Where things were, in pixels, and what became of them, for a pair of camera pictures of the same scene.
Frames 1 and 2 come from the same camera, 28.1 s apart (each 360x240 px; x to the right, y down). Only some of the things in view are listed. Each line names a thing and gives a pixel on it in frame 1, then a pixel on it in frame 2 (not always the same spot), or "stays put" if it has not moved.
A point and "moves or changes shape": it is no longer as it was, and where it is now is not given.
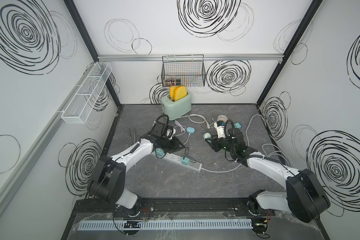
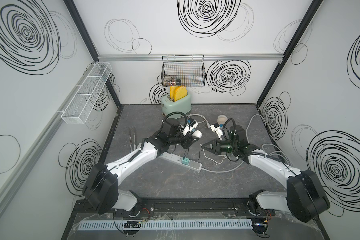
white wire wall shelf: [77, 111] stays put
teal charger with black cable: [185, 161] stays put
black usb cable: [184, 156] moves or changes shape
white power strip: [182, 161] stays put
